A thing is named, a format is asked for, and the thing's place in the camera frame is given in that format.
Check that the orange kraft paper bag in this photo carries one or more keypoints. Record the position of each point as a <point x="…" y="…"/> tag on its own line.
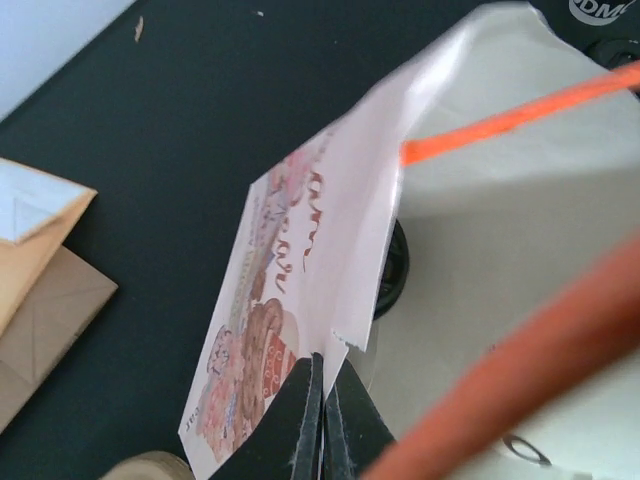
<point x="38" y="211"/>

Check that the black paper coffee cup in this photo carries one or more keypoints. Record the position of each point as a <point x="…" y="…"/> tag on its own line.
<point x="395" y="272"/>

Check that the brown kraft paper bag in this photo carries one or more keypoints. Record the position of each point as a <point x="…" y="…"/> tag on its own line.
<point x="63" y="302"/>

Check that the stack of paper cups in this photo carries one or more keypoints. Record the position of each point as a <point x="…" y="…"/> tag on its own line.
<point x="584" y="21"/>

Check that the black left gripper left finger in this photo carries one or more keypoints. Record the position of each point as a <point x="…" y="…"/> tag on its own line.
<point x="286" y="445"/>

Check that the brown pulp cup carrier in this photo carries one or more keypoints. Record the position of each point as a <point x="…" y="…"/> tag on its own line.
<point x="153" y="465"/>

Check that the printed white paper bag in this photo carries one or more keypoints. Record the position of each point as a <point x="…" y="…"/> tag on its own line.
<point x="493" y="229"/>

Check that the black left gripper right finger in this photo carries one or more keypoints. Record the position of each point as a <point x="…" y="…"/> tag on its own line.
<point x="354" y="433"/>

